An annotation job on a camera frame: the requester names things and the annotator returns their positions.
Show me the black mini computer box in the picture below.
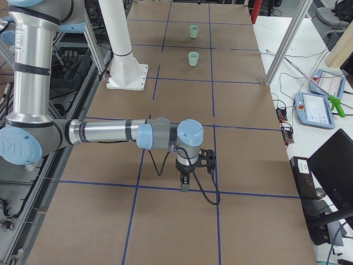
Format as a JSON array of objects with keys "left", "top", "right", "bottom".
[{"left": 290, "top": 156, "right": 317, "bottom": 200}]

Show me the long crosswise blue tape line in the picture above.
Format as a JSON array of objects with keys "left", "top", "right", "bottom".
[{"left": 59, "top": 180, "right": 300, "bottom": 199}]

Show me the mint green cup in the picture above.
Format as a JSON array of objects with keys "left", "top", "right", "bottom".
[
  {"left": 189, "top": 25, "right": 199, "bottom": 39},
  {"left": 188, "top": 51, "right": 199, "bottom": 67}
]

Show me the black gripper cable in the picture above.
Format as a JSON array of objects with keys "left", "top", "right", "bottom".
[{"left": 148, "top": 147, "right": 221, "bottom": 205}]

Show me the red cylinder tube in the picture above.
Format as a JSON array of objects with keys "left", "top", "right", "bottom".
[{"left": 251, "top": 0, "right": 263, "bottom": 24}]

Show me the orange black electronics board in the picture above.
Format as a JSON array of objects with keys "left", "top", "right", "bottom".
[{"left": 276, "top": 108, "right": 287, "bottom": 123}]

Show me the near blue teach pendant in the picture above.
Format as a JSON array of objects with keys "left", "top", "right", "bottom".
[{"left": 295, "top": 92, "right": 335, "bottom": 129}]

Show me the blue teach pendant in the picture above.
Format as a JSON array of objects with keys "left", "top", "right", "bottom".
[
  {"left": 313, "top": 69, "right": 346, "bottom": 99},
  {"left": 295, "top": 92, "right": 335, "bottom": 129}
]

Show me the green handled reacher tool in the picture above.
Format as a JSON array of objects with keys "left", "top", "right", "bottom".
[{"left": 284, "top": 57, "right": 346, "bottom": 118}]

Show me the black computer monitor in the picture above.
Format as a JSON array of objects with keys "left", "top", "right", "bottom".
[{"left": 308, "top": 129, "right": 352, "bottom": 226}]

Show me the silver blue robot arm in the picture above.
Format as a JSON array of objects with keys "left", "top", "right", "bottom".
[{"left": 1, "top": 1, "right": 204, "bottom": 192}]

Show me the lengthwise blue tape line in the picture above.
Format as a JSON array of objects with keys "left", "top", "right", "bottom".
[{"left": 207, "top": 4, "right": 222, "bottom": 264}]

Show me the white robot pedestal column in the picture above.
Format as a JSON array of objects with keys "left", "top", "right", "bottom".
[{"left": 99, "top": 0, "right": 148, "bottom": 91}]

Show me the aluminium frame post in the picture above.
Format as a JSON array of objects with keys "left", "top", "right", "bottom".
[{"left": 264, "top": 0, "right": 313, "bottom": 86}]

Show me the far blue teach pendant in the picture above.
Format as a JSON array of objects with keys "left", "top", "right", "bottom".
[{"left": 313, "top": 69, "right": 346, "bottom": 99}]

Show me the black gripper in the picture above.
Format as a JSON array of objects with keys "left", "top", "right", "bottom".
[{"left": 176, "top": 160, "right": 199, "bottom": 192}]

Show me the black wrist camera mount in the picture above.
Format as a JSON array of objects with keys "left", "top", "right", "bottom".
[{"left": 196, "top": 149, "right": 216, "bottom": 174}]

